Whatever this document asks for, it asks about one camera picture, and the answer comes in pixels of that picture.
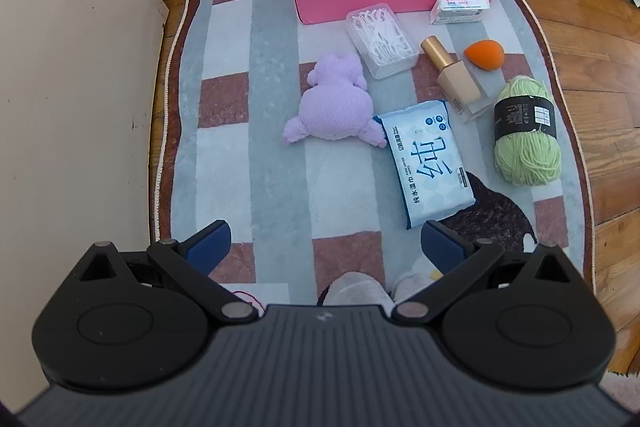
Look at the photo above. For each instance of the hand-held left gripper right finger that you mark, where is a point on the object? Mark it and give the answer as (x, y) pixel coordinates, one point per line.
(442, 244)

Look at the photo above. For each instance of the clear floss pick container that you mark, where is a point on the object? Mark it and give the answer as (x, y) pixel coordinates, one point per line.
(382, 39)

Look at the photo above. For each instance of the blue wet wipes pack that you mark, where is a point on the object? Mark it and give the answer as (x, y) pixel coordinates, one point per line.
(430, 167)

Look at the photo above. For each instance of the orange makeup sponge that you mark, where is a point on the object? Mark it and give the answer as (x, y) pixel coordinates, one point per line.
(482, 55)

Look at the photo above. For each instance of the checked oval rug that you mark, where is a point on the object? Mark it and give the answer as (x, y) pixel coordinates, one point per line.
(280, 187)

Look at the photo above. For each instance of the person's left foot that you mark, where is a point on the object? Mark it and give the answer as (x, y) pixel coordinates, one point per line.
(355, 289)

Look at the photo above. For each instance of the purple plush toy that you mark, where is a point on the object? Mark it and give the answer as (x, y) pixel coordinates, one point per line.
(332, 107)

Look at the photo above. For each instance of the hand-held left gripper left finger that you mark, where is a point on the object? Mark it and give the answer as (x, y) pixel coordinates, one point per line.
(212, 244)

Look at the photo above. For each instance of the small white tissue pack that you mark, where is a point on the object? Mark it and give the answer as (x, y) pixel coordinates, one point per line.
(460, 9)

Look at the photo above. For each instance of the person's foot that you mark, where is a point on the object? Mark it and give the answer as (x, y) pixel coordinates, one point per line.
(355, 289)
(415, 282)

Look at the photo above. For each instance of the green yarn ball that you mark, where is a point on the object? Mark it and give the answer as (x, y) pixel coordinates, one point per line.
(525, 147)

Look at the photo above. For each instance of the person's right foot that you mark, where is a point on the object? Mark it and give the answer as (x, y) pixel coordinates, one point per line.
(415, 282)

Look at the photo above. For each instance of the gold cap foundation bottle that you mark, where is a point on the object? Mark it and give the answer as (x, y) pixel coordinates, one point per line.
(457, 79)

